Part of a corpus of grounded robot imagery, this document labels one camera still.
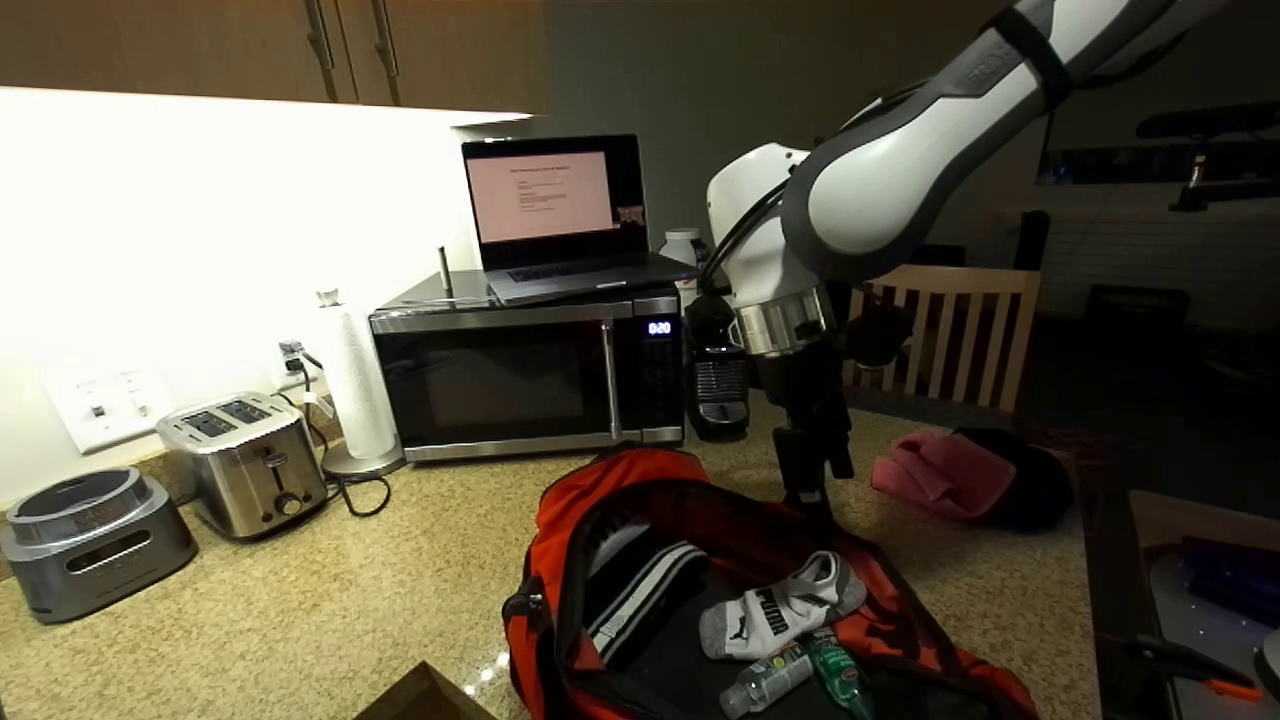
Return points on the open silver laptop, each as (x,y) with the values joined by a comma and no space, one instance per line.
(552,200)

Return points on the white grey Puma sock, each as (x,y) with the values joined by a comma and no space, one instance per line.
(781,607)

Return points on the red black duffel bag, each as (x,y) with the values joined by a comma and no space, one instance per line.
(625,492)

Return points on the white wall outlet plate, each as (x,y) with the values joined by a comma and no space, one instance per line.
(105,404)

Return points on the wooden box corner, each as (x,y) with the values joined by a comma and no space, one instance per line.
(427,697)

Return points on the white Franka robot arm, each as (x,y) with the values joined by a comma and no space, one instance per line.
(883,172)

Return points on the wooden chair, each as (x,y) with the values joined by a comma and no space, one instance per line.
(961,342)

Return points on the small dark stick on microwave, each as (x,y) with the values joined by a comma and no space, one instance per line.
(444,275)

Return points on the small clear bottle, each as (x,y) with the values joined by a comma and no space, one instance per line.
(762,686)

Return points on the wooden upper cabinets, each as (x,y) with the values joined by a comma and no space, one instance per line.
(266,47)

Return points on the green plastic bottle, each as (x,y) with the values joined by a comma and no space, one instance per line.
(839,679)

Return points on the silver toaster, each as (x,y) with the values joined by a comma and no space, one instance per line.
(246,466)

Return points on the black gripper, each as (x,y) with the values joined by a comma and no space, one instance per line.
(808,392)

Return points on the white paper towel roll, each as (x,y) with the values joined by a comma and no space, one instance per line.
(358,384)

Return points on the grey round appliance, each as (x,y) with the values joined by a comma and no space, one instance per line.
(87,542)

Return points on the pink towel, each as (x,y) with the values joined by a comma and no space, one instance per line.
(942,475)

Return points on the black coffee maker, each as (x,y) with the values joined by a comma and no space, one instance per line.
(720,382)

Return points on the dark navy cloth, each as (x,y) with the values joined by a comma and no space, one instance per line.
(1042,486)

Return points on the black white striped garment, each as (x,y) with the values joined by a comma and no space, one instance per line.
(642,585)

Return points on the black steel microwave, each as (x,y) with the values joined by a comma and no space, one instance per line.
(504,382)

